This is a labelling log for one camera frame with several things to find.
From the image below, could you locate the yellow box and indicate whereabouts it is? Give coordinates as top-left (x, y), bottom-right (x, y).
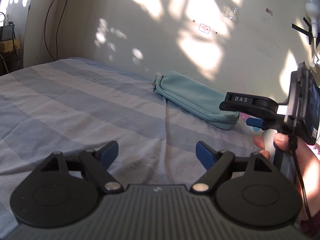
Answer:
top-left (0, 39), bottom-right (20, 53)

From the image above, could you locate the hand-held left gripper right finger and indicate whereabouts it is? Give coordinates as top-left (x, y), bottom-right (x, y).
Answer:
top-left (190, 141), bottom-right (274, 193)

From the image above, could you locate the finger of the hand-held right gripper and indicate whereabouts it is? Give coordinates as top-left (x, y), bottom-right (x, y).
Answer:
top-left (246, 118), bottom-right (266, 130)

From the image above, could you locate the teal fabric pouch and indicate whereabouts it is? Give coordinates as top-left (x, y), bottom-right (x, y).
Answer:
top-left (152, 70), bottom-right (240, 131)

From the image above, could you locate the black wrist strap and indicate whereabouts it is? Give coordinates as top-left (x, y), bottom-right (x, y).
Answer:
top-left (287, 130), bottom-right (314, 233)

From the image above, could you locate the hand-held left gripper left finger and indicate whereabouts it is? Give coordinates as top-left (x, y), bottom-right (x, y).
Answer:
top-left (41, 141), bottom-right (124, 194)

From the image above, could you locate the striped blue bed sheet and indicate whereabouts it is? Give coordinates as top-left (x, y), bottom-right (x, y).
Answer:
top-left (0, 57), bottom-right (300, 230)

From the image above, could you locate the pink biscuit tin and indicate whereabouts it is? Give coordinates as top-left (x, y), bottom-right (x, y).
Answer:
top-left (239, 112), bottom-right (263, 137)

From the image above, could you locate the black tape cross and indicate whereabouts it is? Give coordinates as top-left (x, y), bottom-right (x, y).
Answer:
top-left (291, 17), bottom-right (320, 44)

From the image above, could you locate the person's right forearm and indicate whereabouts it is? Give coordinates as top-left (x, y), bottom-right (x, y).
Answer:
top-left (299, 196), bottom-right (320, 239)

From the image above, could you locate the clear wall hook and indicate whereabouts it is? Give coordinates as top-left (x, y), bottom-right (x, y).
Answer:
top-left (224, 4), bottom-right (238, 20)

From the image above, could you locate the dark wall cable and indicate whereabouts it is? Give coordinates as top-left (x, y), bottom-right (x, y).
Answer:
top-left (55, 0), bottom-right (69, 61)
top-left (44, 0), bottom-right (63, 62)

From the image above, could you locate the white light bulb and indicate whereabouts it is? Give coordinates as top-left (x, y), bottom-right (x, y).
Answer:
top-left (304, 0), bottom-right (320, 37)

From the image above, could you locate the person's right hand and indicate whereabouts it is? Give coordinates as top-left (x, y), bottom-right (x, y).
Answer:
top-left (253, 133), bottom-right (320, 200)

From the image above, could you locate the black charger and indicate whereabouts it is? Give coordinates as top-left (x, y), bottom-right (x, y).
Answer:
top-left (0, 24), bottom-right (15, 42)

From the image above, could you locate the dark wooden stand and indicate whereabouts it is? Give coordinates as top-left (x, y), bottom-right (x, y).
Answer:
top-left (0, 51), bottom-right (24, 77)

